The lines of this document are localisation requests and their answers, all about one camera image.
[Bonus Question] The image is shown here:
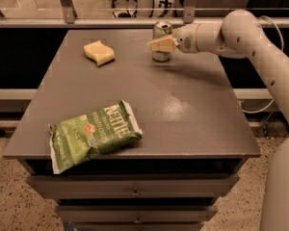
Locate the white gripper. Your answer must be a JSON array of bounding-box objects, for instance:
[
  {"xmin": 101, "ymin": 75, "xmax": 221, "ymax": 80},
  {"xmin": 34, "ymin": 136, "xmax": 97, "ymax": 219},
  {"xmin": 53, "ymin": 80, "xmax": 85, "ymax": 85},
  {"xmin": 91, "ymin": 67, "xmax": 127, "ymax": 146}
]
[{"xmin": 147, "ymin": 24, "xmax": 199, "ymax": 53}]

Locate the white green 7up can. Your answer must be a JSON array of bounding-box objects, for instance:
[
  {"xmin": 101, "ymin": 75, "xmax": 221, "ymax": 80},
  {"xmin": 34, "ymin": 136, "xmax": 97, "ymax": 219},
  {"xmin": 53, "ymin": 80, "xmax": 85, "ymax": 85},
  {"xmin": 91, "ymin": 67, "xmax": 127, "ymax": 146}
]
[{"xmin": 152, "ymin": 20, "xmax": 172, "ymax": 63}]

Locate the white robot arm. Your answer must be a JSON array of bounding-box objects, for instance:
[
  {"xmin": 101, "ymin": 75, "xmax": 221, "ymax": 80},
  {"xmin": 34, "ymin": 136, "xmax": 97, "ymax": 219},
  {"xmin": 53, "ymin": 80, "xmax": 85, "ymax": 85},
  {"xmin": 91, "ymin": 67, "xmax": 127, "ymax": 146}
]
[{"xmin": 148, "ymin": 10, "xmax": 289, "ymax": 231}]

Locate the yellow sponge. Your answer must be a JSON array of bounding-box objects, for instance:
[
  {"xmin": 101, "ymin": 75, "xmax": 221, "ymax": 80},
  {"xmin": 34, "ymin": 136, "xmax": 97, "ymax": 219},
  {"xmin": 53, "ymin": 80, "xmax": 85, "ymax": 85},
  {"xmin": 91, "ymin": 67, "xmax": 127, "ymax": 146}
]
[{"xmin": 84, "ymin": 40, "xmax": 115, "ymax": 66}]

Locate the grey drawer cabinet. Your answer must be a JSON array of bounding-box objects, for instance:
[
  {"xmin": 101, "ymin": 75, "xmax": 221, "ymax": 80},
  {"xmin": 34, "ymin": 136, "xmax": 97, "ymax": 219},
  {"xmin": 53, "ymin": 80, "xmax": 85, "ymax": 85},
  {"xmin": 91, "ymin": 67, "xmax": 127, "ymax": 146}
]
[{"xmin": 4, "ymin": 29, "xmax": 259, "ymax": 231}]

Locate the green Kettle chips bag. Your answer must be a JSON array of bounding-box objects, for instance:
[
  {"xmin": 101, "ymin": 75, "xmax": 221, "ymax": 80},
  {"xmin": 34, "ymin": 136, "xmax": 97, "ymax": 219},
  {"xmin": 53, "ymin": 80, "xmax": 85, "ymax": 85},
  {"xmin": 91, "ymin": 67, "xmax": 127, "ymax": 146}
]
[{"xmin": 49, "ymin": 100, "xmax": 143, "ymax": 174}]

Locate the upper grey drawer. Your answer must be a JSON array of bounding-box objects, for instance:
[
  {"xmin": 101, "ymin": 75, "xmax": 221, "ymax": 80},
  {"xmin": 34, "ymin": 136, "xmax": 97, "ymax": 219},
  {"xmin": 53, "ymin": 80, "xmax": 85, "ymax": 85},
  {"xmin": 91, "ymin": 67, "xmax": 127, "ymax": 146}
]
[{"xmin": 27, "ymin": 174, "xmax": 239, "ymax": 199}]

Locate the grey drawer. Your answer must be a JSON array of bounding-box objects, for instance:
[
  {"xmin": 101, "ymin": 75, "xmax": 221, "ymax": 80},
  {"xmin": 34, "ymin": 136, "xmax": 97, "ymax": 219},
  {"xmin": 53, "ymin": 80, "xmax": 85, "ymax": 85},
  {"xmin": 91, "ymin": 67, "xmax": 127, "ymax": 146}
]
[
  {"xmin": 27, "ymin": 174, "xmax": 239, "ymax": 199},
  {"xmin": 55, "ymin": 205, "xmax": 217, "ymax": 224}
]

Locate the metal railing with glass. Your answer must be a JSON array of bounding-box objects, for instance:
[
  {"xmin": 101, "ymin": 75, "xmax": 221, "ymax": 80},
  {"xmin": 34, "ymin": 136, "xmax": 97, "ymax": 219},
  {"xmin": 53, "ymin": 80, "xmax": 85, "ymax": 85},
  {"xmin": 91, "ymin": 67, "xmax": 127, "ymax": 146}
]
[{"xmin": 0, "ymin": 0, "xmax": 289, "ymax": 28}]

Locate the lower grey drawer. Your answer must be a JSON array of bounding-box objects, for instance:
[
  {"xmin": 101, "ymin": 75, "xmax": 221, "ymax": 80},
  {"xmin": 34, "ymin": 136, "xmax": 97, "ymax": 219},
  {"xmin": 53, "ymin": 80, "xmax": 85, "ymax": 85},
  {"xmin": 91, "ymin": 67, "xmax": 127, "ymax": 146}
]
[{"xmin": 55, "ymin": 205, "xmax": 217, "ymax": 224}]

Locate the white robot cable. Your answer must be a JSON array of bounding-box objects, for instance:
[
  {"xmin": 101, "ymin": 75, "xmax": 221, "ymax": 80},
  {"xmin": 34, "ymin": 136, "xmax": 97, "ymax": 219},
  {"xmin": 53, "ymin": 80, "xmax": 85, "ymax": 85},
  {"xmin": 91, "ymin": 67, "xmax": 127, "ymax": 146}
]
[{"xmin": 241, "ymin": 14, "xmax": 285, "ymax": 115}]

